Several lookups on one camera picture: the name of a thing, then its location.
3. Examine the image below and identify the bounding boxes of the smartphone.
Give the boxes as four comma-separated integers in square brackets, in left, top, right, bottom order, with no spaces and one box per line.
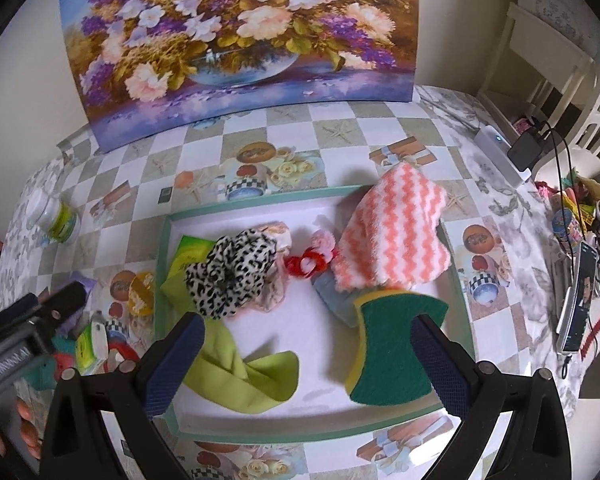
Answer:
[555,241,600,353]

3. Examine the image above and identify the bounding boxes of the black cable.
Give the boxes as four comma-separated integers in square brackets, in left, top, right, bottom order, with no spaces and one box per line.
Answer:
[530,117,581,241]

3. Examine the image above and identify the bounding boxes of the flower painting canvas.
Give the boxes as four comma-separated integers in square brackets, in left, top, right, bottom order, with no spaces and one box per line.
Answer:
[59,0,420,155]

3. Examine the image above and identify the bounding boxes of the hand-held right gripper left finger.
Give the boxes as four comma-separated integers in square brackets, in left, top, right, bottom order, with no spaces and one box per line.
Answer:
[39,311,207,480]

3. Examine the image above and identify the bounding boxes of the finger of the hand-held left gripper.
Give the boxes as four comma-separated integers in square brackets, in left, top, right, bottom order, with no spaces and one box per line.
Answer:
[0,292,42,335]
[36,281,88,320]

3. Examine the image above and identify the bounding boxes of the leopard print scrunchie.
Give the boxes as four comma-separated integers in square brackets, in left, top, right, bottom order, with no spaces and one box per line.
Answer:
[185,229,278,320]

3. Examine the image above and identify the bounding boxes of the white bottle green label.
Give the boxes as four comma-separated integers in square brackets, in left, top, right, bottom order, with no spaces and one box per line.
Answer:
[26,191,82,245]

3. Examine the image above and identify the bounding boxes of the white power strip with adapter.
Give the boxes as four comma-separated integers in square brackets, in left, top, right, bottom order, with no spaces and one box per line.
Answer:
[474,126,532,189]

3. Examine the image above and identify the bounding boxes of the black charger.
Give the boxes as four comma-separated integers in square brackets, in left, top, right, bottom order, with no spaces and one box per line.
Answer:
[507,127,548,171]

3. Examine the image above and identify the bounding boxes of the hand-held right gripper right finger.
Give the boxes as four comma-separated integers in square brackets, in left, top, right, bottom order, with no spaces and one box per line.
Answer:
[411,312,572,480]

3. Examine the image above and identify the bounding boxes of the pink white zigzag cloth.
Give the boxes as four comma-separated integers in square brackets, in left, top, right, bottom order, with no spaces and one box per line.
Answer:
[331,164,452,293]

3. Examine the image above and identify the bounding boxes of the person's left hand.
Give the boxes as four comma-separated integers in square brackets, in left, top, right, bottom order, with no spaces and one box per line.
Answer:
[0,397,43,461]

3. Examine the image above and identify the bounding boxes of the green yellow sponge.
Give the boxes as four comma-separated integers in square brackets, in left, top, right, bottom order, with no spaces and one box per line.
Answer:
[344,285,451,407]

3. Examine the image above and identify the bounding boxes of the red hair tie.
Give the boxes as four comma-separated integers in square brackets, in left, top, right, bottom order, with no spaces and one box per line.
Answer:
[284,249,341,281]

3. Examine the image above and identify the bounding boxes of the red lanyard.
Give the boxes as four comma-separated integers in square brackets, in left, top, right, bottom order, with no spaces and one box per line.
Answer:
[580,305,600,361]

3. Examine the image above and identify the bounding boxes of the white tray teal rim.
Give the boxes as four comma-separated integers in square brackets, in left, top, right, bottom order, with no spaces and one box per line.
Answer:
[152,184,478,445]

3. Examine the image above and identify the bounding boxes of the lime green cloth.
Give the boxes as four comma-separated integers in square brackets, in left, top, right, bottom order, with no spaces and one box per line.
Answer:
[160,260,301,415]

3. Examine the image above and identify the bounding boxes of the grey floral tablecloth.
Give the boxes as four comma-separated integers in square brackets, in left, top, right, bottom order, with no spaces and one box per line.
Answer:
[0,85,600,480]

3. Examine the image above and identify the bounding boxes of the white wooden stool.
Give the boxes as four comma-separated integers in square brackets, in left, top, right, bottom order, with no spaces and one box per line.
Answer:
[477,2,596,126]

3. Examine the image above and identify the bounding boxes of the pink plush hair tie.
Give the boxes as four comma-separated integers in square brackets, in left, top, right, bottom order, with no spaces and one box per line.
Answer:
[307,229,337,261]

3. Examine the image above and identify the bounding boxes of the pile of small trinkets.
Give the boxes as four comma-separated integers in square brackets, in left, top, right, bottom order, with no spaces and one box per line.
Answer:
[532,162,600,311]

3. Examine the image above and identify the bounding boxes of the green tissue packet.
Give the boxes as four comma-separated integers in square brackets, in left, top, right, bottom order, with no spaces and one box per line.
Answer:
[75,322,112,376]
[167,235,218,286]

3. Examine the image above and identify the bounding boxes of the pale pink floral cloth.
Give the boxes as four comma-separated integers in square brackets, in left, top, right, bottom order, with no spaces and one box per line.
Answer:
[252,220,293,313]

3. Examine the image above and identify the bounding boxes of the grey blue cloth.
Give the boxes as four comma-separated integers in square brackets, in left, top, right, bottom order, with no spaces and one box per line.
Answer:
[312,272,363,330]

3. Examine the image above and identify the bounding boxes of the yellow round tin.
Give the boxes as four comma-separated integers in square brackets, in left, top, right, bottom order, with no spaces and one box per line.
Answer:
[127,271,156,317]

